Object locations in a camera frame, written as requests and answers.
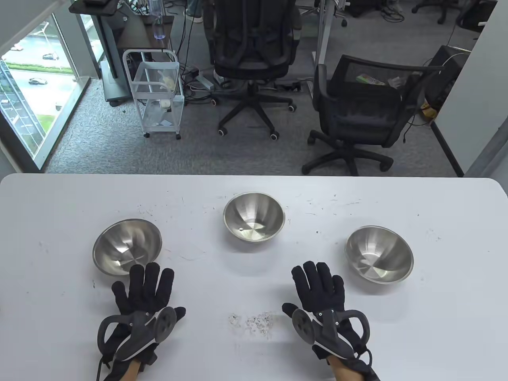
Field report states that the person's right hand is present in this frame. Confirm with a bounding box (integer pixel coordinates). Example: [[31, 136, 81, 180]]
[[282, 261, 371, 360]]

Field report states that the person's left hand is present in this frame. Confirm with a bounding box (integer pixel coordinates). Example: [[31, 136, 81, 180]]
[[97, 262, 186, 370]]

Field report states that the stainless steel mixing bowl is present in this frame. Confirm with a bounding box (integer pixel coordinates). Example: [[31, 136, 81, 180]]
[[344, 225, 414, 284], [223, 192, 285, 242], [92, 219, 163, 276]]

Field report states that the person's left forearm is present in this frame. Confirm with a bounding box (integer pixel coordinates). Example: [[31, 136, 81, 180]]
[[108, 355, 144, 381]]

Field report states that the person's right forearm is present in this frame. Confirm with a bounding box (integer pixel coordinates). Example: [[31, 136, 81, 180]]
[[327, 355, 381, 381]]

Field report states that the grey hand tracker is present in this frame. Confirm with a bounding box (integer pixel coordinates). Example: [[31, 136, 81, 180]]
[[292, 308, 371, 360], [97, 306, 177, 362]]

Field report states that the white rolling cart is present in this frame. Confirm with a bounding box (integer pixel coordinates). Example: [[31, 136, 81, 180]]
[[122, 49, 186, 140]]

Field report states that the black mesh office chair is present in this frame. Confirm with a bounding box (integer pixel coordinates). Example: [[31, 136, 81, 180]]
[[302, 54, 446, 177]]

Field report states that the grey equipment stand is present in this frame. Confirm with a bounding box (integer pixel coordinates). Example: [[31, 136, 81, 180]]
[[69, 0, 132, 107]]

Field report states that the colourful packet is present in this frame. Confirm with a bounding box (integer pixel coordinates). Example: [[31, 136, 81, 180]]
[[356, 74, 386, 87]]

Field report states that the glass window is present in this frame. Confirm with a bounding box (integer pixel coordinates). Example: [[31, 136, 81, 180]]
[[0, 12, 92, 172]]

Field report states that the black high-back office chair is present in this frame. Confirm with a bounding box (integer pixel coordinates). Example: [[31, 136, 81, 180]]
[[204, 0, 302, 140]]

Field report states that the white desk leg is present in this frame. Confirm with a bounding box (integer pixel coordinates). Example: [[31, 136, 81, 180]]
[[313, 0, 333, 98]]

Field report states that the black computer tower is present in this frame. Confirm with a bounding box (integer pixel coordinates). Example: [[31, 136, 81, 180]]
[[425, 45, 471, 112]]

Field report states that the small brown-top desk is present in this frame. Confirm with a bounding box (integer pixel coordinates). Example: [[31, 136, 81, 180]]
[[117, 15, 175, 52]]

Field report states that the clear plastic water bottle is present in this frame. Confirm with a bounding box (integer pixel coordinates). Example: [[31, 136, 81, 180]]
[[152, 0, 165, 40]]

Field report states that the black office chair base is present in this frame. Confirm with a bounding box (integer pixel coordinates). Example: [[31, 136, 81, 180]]
[[412, 0, 461, 24]]

